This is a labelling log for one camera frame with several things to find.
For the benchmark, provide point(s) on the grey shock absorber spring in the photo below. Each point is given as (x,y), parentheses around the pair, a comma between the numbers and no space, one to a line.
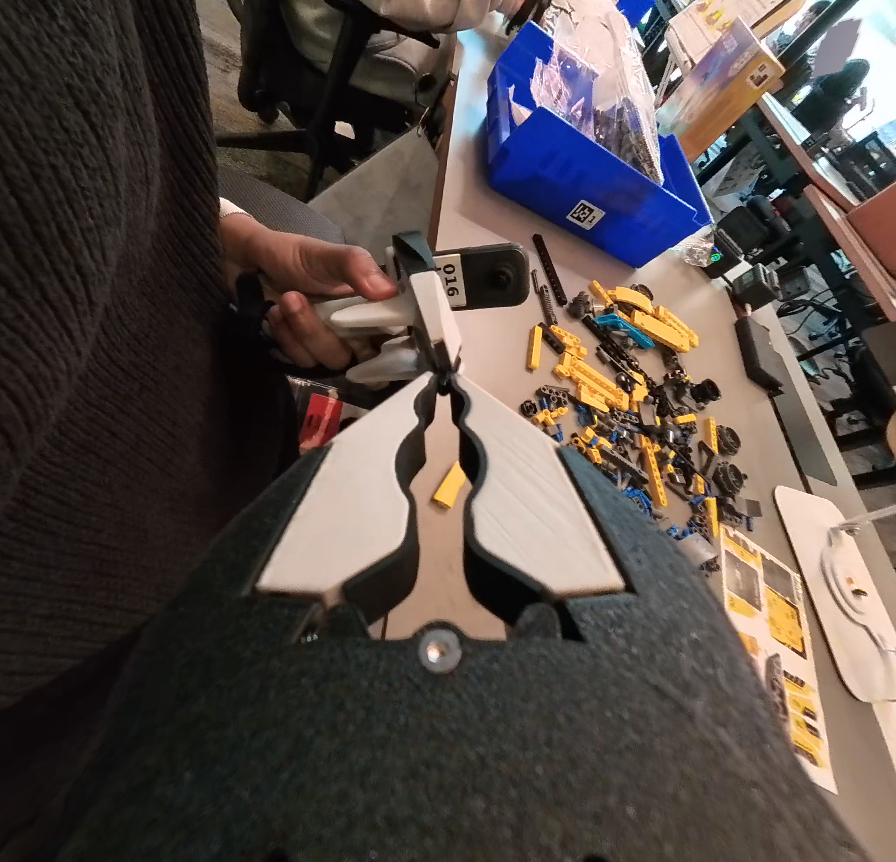
(544,292)

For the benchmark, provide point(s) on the black mini computer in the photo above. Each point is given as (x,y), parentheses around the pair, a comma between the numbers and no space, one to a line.
(742,236)

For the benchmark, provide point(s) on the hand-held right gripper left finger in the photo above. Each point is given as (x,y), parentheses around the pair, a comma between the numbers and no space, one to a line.
(336,526)

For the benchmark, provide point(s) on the black office chair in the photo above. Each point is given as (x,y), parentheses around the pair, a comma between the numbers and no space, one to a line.
(329,92)

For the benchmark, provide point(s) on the white base pad with stand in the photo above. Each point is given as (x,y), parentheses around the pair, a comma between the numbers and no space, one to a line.
(812,547)

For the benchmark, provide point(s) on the red packet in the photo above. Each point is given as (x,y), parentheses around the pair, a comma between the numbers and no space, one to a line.
(320,421)

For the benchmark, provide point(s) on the clear plastic bags of parts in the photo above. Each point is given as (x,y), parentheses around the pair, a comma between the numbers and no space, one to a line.
(602,71)

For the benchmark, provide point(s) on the printed instruction sheet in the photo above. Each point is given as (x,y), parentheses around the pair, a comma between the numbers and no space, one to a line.
(777,610)

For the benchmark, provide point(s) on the black beam with holes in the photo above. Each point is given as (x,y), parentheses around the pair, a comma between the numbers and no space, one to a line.
(549,269)

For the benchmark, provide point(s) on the white and yellow cardboard box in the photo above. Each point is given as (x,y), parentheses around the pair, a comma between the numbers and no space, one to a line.
(742,1)

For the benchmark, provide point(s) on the yellow curved slope piece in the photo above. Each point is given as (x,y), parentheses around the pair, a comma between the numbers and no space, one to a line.
(449,485)

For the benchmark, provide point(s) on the blue storage bin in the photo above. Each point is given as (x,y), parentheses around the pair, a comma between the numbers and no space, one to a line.
(560,169)

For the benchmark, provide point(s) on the crumpled clear plastic bag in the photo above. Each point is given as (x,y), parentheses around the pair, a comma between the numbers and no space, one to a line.
(696,250)

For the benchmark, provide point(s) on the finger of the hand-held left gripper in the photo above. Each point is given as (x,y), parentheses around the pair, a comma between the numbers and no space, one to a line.
(435,323)

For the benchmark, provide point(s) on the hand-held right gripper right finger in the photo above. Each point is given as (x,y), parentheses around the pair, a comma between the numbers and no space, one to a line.
(539,519)

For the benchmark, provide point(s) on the person's left hand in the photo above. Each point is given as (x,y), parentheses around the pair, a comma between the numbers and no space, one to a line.
(294,267)

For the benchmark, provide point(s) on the person's left forearm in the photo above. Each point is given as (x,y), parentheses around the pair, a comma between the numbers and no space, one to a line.
(154,176)

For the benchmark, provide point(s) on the black power brick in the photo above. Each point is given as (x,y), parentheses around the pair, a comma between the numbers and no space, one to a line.
(759,355)

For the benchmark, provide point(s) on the pile of toy building pieces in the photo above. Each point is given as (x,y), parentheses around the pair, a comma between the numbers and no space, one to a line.
(658,330)

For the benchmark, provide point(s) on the purple cardboard box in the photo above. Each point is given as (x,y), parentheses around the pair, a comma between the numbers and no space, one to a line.
(721,85)

